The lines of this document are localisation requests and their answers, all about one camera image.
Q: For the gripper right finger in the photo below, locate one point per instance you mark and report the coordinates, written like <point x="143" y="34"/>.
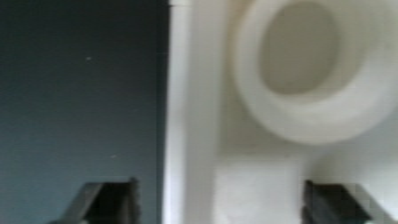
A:
<point x="338" y="204"/>

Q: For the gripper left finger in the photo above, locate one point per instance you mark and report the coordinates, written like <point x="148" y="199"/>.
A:
<point x="106" y="204"/>

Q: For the white square tabletop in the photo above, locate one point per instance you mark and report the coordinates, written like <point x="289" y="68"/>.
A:
<point x="282" y="107"/>

